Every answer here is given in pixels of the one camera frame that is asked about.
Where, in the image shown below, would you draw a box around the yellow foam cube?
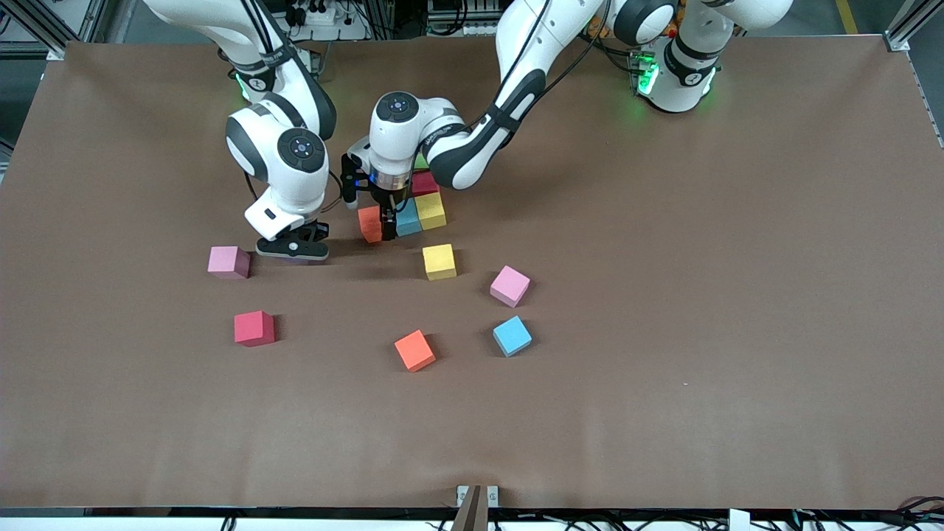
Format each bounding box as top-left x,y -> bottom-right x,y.
415,192 -> 448,231
422,243 -> 457,282

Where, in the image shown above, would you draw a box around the brown paper table cover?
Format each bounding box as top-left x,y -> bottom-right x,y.
0,35 -> 944,511

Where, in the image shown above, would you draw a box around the brown wooden stick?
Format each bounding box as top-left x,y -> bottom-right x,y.
451,485 -> 489,531

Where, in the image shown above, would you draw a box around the grey equipment box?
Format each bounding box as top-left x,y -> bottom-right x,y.
426,0 -> 510,36

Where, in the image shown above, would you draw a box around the aluminium frame profile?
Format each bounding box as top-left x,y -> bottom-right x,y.
0,0 -> 111,60
884,0 -> 944,52

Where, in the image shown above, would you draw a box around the black base cables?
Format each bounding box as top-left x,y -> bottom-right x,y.
590,33 -> 641,74

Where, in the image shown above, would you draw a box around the pink foam cube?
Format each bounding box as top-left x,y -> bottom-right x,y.
207,246 -> 251,280
490,265 -> 532,308

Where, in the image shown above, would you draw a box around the white power strip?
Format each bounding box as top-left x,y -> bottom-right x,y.
284,2 -> 369,41

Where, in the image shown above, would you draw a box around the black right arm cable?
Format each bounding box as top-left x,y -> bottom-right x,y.
327,170 -> 349,216

